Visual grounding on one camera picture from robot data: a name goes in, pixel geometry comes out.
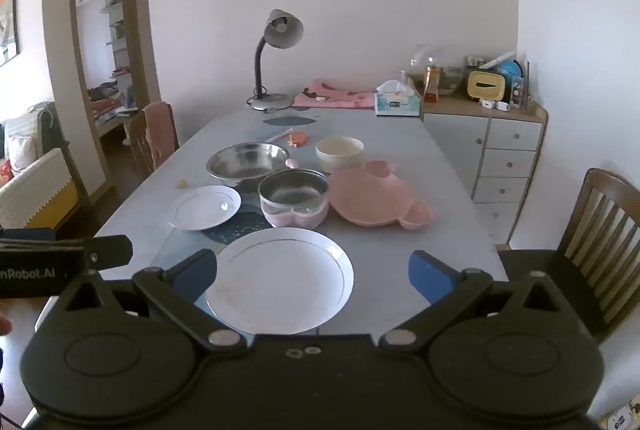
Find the tissue box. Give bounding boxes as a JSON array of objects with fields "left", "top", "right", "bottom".
[{"left": 374, "top": 79, "right": 421, "bottom": 117}]

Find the blue globe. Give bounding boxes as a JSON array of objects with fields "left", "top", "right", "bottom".
[{"left": 496, "top": 60, "right": 523, "bottom": 80}]

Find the large white plate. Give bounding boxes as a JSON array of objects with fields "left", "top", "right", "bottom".
[{"left": 205, "top": 228, "right": 355, "bottom": 335}]

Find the pink towel on chair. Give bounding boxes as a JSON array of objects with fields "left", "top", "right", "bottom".
[{"left": 143, "top": 101, "right": 178, "bottom": 168}]

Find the small white plate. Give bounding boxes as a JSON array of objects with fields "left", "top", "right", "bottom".
[{"left": 168, "top": 185, "right": 242, "bottom": 231}]

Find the large steel bowl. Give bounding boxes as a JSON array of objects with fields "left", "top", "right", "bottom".
[{"left": 206, "top": 142, "right": 290, "bottom": 192}]

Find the amber bottle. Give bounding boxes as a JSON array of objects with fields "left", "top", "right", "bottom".
[{"left": 423, "top": 57, "right": 442, "bottom": 103}]

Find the wooden chair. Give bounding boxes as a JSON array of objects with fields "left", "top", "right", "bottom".
[
  {"left": 499, "top": 168, "right": 639, "bottom": 342},
  {"left": 129, "top": 101, "right": 179, "bottom": 179}
]

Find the pink pen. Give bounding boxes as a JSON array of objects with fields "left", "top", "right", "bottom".
[{"left": 265, "top": 128, "right": 294, "bottom": 143}]

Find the yellow tissue holder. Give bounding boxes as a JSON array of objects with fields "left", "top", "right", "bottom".
[{"left": 466, "top": 70, "right": 506, "bottom": 101}]

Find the cream bowl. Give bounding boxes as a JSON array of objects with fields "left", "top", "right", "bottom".
[{"left": 316, "top": 137, "right": 364, "bottom": 173}]

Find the orange correction tape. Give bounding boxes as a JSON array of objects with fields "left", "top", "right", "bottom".
[{"left": 288, "top": 131, "right": 308, "bottom": 147}]

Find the wooden chair left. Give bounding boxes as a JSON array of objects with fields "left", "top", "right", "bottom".
[{"left": 129, "top": 101, "right": 179, "bottom": 179}]

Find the wooden chair right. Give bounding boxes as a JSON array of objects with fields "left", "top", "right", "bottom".
[{"left": 499, "top": 168, "right": 639, "bottom": 342}]

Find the pink pot steel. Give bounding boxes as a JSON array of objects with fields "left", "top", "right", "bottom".
[{"left": 258, "top": 169, "right": 329, "bottom": 230}]

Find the grey desk lamp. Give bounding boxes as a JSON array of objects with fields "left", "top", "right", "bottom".
[{"left": 246, "top": 8, "right": 305, "bottom": 113}]

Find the pink bear-shaped plate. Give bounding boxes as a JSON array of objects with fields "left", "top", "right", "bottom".
[{"left": 329, "top": 161, "right": 434, "bottom": 231}]

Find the white drawer cabinet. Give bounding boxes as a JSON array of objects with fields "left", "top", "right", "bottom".
[{"left": 423, "top": 97, "right": 548, "bottom": 246}]

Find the person's left hand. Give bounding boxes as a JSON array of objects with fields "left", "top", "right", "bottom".
[{"left": 0, "top": 314, "right": 13, "bottom": 337}]

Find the pink cloth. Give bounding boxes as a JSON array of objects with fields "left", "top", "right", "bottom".
[{"left": 293, "top": 79, "right": 374, "bottom": 109}]

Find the sofa with white cover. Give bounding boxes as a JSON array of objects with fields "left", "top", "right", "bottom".
[{"left": 1, "top": 102, "right": 88, "bottom": 231}]

